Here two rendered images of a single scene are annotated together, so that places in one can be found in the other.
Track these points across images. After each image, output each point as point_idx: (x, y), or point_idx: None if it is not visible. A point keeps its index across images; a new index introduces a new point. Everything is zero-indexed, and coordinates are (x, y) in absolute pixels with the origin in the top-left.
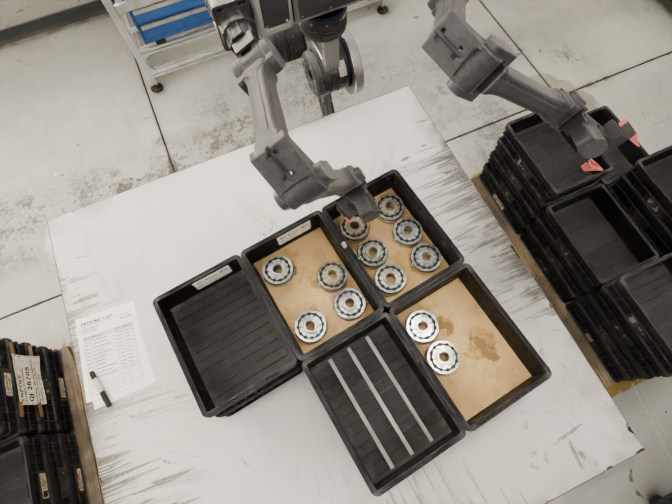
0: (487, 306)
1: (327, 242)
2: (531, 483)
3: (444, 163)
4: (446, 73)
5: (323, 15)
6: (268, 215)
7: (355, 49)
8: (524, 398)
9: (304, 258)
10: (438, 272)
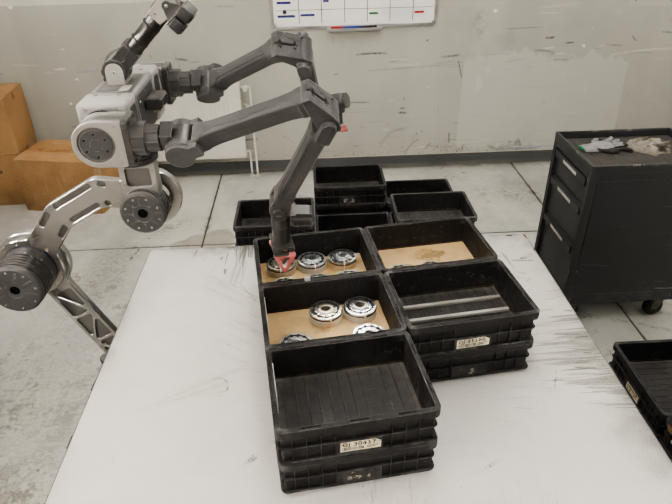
0: (401, 237)
1: (286, 312)
2: (540, 284)
3: (249, 252)
4: (298, 58)
5: None
6: (206, 379)
7: (162, 169)
8: None
9: (293, 331)
10: (357, 259)
